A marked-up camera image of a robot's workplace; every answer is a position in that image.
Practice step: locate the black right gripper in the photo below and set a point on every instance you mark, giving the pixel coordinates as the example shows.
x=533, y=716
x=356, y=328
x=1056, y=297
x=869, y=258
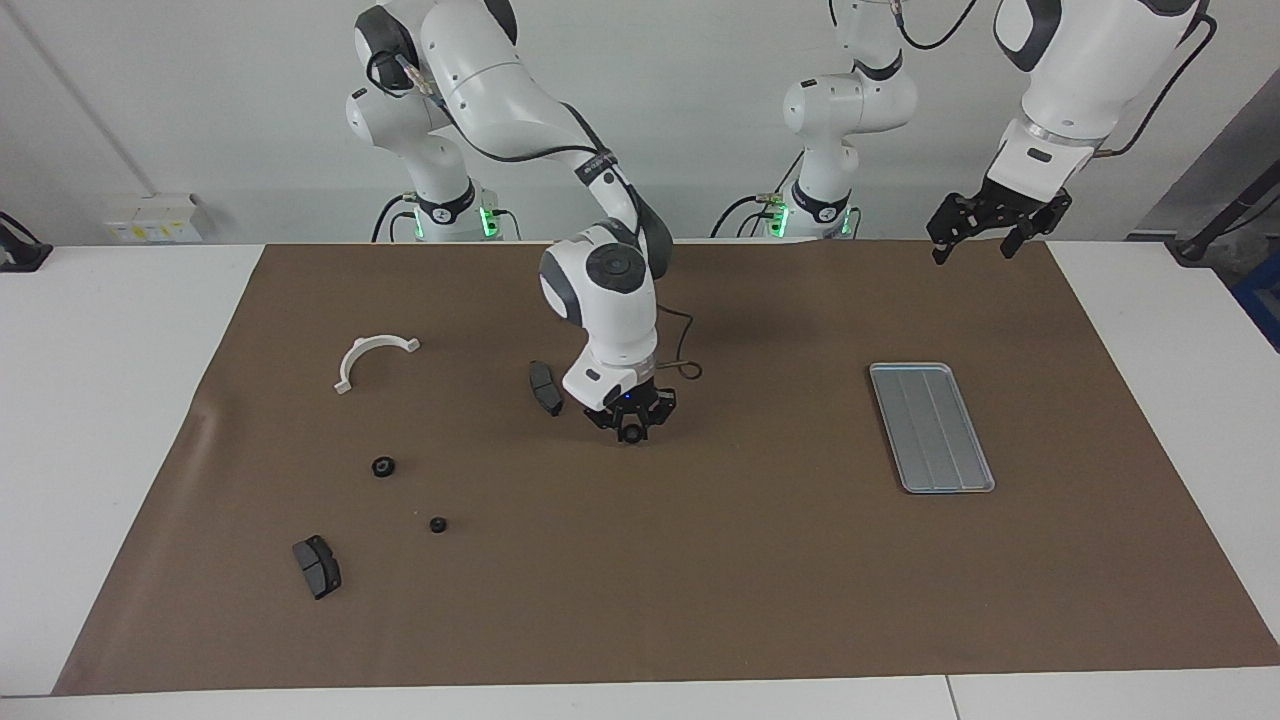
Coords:
x=635, y=400

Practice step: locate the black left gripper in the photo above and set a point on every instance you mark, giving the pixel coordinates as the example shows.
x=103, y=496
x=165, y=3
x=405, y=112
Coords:
x=1015, y=205

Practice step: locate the large black bearing gear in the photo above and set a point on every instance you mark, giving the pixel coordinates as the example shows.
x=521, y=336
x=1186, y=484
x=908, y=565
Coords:
x=384, y=467
x=632, y=434

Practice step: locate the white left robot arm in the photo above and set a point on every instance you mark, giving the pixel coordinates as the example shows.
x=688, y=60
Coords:
x=1090, y=70

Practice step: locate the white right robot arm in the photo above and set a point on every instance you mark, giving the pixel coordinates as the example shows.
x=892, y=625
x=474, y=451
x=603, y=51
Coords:
x=600, y=290

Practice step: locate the silver metal tray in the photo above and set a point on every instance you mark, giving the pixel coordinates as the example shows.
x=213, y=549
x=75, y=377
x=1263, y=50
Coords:
x=930, y=430

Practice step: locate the dark grey brake pad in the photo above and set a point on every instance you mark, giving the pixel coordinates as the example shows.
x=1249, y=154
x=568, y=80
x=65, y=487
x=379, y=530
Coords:
x=545, y=390
x=318, y=568

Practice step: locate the brown table mat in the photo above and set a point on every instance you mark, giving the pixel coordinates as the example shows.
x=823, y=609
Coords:
x=640, y=560

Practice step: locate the black stand pole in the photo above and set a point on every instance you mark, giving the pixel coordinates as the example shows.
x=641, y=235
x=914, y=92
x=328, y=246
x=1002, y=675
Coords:
x=1215, y=228

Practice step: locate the grey partition panel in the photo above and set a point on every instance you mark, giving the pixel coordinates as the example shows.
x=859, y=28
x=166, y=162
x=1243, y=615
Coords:
x=1240, y=150

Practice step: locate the blue crate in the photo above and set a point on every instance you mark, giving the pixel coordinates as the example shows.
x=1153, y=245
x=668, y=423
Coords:
x=1262, y=300

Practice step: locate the white yellow-labelled socket box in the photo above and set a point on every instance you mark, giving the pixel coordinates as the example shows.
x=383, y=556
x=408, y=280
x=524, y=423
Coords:
x=150, y=225

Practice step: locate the white curved plastic bracket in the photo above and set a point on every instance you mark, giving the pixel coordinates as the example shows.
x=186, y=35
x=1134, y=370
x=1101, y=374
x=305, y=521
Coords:
x=350, y=362

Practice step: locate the black clamp mount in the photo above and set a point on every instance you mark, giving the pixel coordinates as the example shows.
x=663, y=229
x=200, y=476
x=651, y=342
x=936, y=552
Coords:
x=20, y=255

